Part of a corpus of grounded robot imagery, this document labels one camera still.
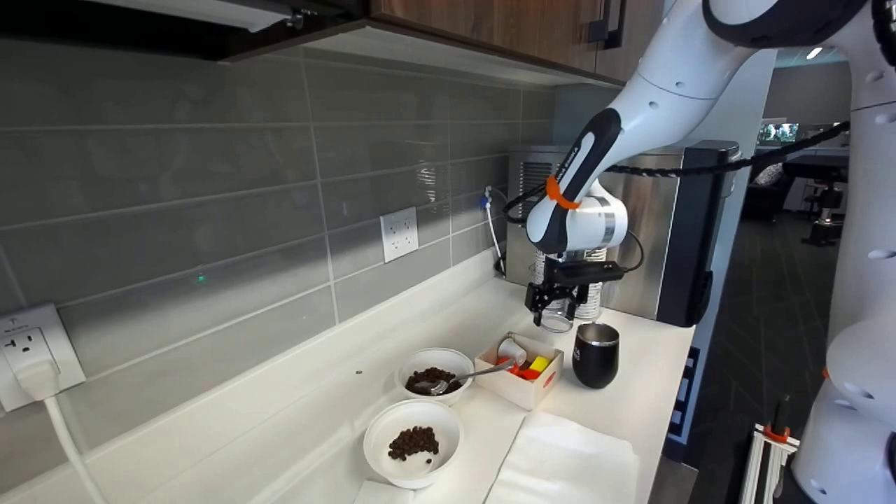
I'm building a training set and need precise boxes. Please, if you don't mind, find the black steel tumbler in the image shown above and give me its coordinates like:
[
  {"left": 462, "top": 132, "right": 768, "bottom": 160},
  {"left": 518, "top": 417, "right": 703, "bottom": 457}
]
[{"left": 572, "top": 323, "right": 621, "bottom": 390}]

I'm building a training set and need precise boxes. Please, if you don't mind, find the black cabinet handle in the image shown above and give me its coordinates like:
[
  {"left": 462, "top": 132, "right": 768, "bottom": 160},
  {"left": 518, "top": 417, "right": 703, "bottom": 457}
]
[{"left": 587, "top": 0, "right": 628, "bottom": 50}]

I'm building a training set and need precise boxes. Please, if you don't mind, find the heap of red packets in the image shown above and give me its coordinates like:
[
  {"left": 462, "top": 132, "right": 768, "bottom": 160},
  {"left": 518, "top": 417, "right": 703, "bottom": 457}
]
[{"left": 496, "top": 356, "right": 543, "bottom": 382}]

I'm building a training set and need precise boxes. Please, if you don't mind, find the white cardboard box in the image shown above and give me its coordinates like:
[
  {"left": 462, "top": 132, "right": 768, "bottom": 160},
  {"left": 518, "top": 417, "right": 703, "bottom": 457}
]
[{"left": 474, "top": 332, "right": 565, "bottom": 411}]

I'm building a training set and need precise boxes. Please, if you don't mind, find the clear plastic lid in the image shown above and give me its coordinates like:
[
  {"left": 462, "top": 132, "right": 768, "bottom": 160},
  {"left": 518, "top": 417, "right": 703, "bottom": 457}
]
[{"left": 540, "top": 300, "right": 576, "bottom": 334}]

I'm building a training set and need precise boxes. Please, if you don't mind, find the metal spoon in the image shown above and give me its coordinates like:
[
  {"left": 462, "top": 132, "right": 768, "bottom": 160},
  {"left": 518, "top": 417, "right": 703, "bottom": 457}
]
[{"left": 412, "top": 358, "right": 518, "bottom": 397}]

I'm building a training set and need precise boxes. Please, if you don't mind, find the white paper towel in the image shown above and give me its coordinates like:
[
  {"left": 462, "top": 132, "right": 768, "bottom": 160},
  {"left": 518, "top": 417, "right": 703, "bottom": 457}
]
[{"left": 484, "top": 410, "right": 640, "bottom": 504}]

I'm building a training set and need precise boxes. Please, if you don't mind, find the white paper napkin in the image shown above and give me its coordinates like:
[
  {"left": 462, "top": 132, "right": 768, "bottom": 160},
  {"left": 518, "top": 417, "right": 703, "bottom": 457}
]
[{"left": 353, "top": 479, "right": 416, "bottom": 504}]

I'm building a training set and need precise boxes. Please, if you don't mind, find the white wall socket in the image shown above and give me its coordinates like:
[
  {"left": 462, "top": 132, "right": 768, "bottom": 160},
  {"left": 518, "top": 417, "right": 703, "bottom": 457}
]
[
  {"left": 379, "top": 206, "right": 420, "bottom": 264},
  {"left": 0, "top": 302, "right": 87, "bottom": 413}
]

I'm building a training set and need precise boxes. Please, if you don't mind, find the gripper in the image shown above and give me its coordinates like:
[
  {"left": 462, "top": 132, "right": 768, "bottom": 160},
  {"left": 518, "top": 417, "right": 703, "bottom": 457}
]
[{"left": 525, "top": 279, "right": 589, "bottom": 328}]

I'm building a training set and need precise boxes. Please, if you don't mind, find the white cable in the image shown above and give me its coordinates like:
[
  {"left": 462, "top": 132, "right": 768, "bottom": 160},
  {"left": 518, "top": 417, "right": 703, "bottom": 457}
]
[{"left": 482, "top": 185, "right": 508, "bottom": 275}]

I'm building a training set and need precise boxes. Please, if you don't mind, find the stainless steel coffee machine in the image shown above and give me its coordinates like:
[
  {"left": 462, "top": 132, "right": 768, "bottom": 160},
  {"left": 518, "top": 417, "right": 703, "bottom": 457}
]
[{"left": 505, "top": 140, "right": 741, "bottom": 329}]

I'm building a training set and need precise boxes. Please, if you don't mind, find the white bowl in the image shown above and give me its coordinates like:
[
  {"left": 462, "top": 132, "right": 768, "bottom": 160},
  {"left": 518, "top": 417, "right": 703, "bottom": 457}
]
[
  {"left": 363, "top": 398, "right": 463, "bottom": 490},
  {"left": 397, "top": 347, "right": 476, "bottom": 407}
]

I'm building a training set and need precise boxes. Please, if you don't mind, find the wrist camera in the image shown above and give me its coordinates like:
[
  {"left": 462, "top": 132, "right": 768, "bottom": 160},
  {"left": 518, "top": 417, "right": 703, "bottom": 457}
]
[{"left": 544, "top": 259, "right": 626, "bottom": 285}]

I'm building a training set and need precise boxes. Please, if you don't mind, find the white plug with cable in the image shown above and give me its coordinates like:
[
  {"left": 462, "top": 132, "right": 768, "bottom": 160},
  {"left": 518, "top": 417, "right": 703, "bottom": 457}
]
[{"left": 13, "top": 356, "right": 107, "bottom": 504}]

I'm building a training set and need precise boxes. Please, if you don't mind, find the heap of brown cereal balls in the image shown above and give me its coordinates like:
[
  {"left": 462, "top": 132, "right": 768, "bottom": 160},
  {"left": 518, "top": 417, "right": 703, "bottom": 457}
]
[
  {"left": 405, "top": 366, "right": 463, "bottom": 397},
  {"left": 387, "top": 425, "right": 441, "bottom": 462}
]

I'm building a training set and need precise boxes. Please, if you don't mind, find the black bar stool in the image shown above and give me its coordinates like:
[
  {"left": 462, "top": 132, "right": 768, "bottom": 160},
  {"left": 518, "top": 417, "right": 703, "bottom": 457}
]
[{"left": 783, "top": 150, "right": 852, "bottom": 248}]

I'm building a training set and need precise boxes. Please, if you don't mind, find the wooden wall cabinet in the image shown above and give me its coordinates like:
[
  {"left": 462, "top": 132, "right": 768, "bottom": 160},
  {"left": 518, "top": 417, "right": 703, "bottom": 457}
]
[{"left": 370, "top": 0, "right": 667, "bottom": 86}]

